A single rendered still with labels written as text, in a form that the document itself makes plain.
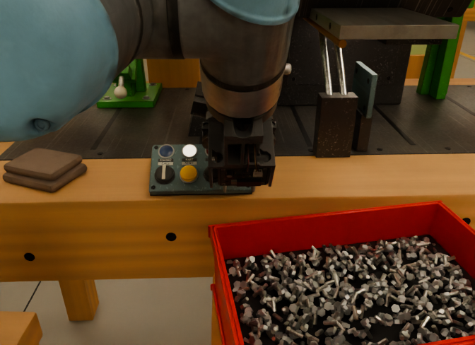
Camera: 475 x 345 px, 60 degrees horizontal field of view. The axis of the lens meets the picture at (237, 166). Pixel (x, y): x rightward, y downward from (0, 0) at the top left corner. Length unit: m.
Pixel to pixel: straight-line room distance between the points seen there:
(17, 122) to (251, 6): 0.16
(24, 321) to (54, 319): 1.23
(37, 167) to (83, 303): 1.04
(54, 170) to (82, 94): 0.50
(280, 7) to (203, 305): 1.48
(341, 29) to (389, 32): 0.06
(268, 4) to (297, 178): 0.41
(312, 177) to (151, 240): 0.27
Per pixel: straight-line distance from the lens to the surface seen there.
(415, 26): 0.62
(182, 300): 1.72
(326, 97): 0.69
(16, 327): 0.54
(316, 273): 0.49
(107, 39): 0.19
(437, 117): 0.99
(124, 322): 1.68
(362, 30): 0.60
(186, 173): 0.59
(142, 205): 0.61
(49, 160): 0.70
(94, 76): 0.18
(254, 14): 0.28
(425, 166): 0.75
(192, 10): 0.29
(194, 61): 1.14
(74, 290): 1.63
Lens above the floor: 1.21
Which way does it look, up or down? 27 degrees down
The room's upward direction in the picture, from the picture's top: straight up
